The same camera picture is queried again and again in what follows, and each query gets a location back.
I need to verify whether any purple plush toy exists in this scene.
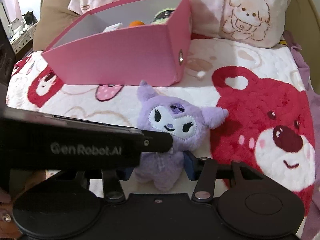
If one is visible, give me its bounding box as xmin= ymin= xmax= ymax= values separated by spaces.
xmin=133 ymin=80 xmax=230 ymax=192

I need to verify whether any person left hand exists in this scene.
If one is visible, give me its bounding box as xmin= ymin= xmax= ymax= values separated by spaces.
xmin=1 ymin=170 xmax=47 ymax=239

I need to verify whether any white red bear blanket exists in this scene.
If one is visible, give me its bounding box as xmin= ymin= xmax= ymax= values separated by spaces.
xmin=5 ymin=36 xmax=317 ymax=240

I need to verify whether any pink cardboard storage box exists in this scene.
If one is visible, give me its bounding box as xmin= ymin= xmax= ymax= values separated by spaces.
xmin=42 ymin=0 xmax=191 ymax=87

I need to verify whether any cluttered side table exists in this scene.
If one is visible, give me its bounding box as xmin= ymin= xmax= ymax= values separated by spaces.
xmin=1 ymin=3 xmax=37 ymax=54

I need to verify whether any orange sponge egg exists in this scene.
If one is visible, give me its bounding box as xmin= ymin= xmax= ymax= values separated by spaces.
xmin=129 ymin=21 xmax=145 ymax=27

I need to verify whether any small white medicine box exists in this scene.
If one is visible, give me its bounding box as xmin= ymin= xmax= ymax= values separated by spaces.
xmin=103 ymin=23 xmax=123 ymax=33

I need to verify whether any green yarn ball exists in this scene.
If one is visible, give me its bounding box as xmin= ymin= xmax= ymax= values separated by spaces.
xmin=151 ymin=8 xmax=175 ymax=24

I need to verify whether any brown cushion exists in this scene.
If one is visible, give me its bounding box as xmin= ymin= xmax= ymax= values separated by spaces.
xmin=33 ymin=0 xmax=79 ymax=51

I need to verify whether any pink cartoon pillow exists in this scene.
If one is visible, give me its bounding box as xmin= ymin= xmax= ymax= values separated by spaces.
xmin=68 ymin=0 xmax=291 ymax=48

